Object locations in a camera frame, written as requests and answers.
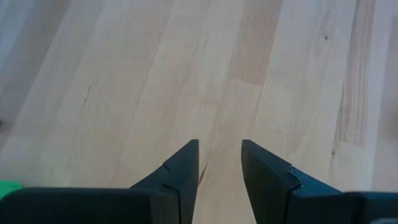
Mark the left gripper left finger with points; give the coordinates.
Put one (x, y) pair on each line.
(180, 180)

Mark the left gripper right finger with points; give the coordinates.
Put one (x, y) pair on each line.
(267, 180)

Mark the green plastic basket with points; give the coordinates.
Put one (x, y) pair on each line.
(7, 187)

